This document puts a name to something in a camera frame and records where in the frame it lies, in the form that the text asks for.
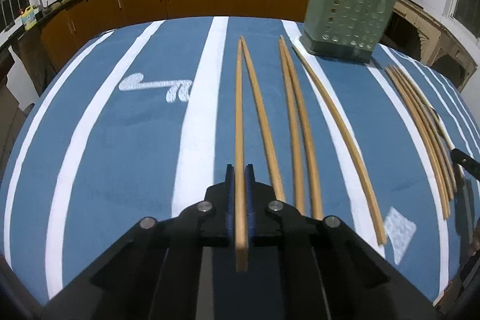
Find cream carved sideboard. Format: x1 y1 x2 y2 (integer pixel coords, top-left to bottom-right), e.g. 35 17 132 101
381 0 477 91

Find yellow detergent bottle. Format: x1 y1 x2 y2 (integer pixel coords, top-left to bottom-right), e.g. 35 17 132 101
21 6 37 31

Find blue white striped tablecloth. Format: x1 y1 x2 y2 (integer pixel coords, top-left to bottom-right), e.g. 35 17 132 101
1 17 479 304

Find green perforated utensil holder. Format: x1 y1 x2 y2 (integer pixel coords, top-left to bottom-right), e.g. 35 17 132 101
300 0 397 63

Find wooden kitchen base cabinets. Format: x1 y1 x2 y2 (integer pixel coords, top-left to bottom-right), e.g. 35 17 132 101
41 0 308 71

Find wooden chopstick right bundle outer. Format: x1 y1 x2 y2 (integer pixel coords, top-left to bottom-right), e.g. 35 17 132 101
396 67 458 200

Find wooden chopstick bundle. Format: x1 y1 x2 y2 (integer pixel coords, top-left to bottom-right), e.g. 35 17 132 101
396 67 458 200
392 66 453 202
385 66 455 218
385 67 450 221

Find wooden chopstick right bundle inner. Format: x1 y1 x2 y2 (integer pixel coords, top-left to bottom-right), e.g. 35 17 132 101
385 67 450 221

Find wooden chopstick on white stripe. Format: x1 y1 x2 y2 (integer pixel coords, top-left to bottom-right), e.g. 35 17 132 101
292 40 386 256

